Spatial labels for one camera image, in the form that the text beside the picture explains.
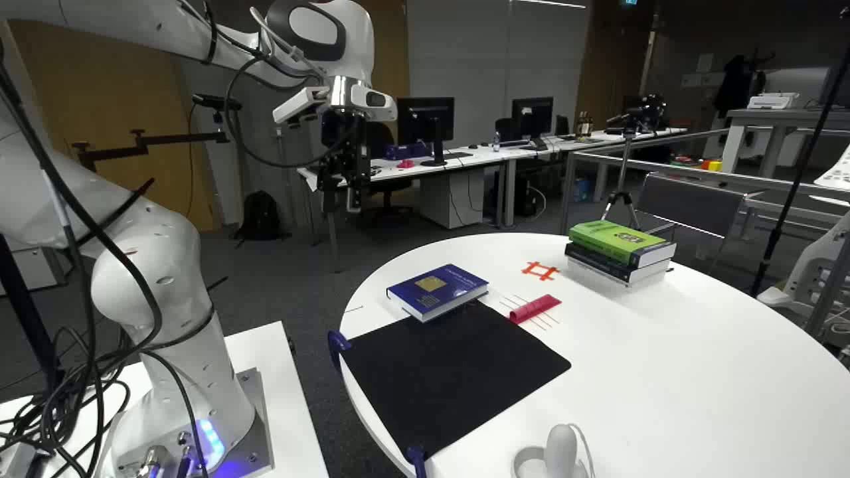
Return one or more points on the left black monitor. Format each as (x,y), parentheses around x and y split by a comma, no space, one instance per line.
(425,121)

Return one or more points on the blue book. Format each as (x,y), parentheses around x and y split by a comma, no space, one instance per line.
(435,290)

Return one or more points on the red rectangular block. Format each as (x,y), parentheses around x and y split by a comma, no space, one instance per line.
(532,308)

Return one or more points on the white office desk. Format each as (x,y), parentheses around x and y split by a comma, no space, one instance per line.
(504,157)

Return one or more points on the dark book under green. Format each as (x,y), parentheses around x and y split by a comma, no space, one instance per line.
(615,268)

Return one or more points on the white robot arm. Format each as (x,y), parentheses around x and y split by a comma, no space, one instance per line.
(147,260)

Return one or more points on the black monitor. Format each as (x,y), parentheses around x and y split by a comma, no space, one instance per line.
(425,121)
(532,118)

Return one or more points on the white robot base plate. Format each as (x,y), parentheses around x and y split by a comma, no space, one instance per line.
(267,406)

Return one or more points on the black mat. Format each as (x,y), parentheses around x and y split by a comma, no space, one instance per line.
(434,383)

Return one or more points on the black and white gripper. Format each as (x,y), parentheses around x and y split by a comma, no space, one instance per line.
(346,108)

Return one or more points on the metal frame table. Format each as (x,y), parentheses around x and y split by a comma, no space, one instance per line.
(714,202)

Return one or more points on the black backpack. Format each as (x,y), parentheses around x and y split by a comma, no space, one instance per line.
(261,218)

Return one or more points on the right black monitor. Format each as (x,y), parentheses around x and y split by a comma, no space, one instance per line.
(532,118)

